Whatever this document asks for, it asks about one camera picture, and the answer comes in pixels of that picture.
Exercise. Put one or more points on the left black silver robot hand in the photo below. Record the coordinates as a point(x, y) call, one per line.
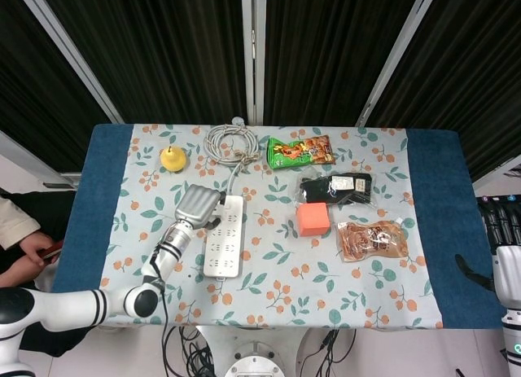
point(197, 206)

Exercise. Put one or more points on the bystander bare hand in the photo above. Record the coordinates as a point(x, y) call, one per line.
point(34, 246)

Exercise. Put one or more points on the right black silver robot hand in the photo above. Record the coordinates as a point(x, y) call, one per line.
point(509, 271)

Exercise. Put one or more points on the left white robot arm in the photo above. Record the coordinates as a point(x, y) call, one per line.
point(65, 308)

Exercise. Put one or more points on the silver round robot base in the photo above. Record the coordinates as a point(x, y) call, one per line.
point(254, 365)

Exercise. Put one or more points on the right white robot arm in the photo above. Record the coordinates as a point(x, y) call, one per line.
point(513, 336)

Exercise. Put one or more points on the white power strip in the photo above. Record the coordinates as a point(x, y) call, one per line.
point(224, 251)

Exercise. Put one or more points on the red phone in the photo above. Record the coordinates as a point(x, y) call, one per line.
point(52, 252)

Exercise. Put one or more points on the beige jacket sleeve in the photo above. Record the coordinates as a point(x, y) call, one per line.
point(14, 222)

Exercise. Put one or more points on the yellow pear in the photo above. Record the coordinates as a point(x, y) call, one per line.
point(173, 160)

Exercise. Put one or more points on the blue table cover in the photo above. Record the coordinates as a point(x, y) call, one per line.
point(93, 214)

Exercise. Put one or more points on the black device with coloured lights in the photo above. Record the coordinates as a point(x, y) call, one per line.
point(498, 198)

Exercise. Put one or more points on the orange foam cube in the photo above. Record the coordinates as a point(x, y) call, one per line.
point(312, 220)

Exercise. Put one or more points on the green orange snack bag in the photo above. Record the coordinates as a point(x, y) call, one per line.
point(301, 152)

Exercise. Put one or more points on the floral tablecloth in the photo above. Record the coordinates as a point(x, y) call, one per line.
point(285, 287)

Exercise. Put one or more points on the black socks in plastic pack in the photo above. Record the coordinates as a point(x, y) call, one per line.
point(325, 189)

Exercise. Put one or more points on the brown snack pouch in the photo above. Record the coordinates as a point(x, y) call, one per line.
point(372, 240)

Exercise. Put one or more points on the black curtain panel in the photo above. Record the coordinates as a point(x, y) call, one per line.
point(163, 47)
point(334, 47)
point(36, 80)
point(476, 75)

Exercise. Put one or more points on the white frame post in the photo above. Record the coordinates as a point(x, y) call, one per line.
point(69, 47)
point(399, 55)
point(253, 47)

